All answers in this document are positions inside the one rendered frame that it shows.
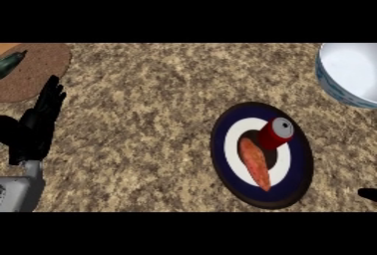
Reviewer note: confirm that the white and blue bowl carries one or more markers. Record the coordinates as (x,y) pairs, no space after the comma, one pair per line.
(350,73)

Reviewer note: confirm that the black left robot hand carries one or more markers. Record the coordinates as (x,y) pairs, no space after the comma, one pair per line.
(38,119)

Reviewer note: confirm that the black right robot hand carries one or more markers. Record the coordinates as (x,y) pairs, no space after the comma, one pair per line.
(369,194)

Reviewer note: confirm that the dark blue and white plate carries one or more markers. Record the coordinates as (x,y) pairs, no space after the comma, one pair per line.
(263,154)

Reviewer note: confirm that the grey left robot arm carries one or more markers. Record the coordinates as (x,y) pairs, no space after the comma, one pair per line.
(16,191)

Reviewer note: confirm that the orange sweet potato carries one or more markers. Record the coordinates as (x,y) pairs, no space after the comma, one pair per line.
(257,162)

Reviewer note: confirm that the red can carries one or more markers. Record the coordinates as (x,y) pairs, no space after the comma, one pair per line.
(276,132)

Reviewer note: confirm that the dark green cucumber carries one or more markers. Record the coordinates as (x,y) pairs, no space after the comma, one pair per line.
(10,63)

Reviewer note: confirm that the round brown cork placemat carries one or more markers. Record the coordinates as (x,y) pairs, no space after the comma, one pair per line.
(33,69)

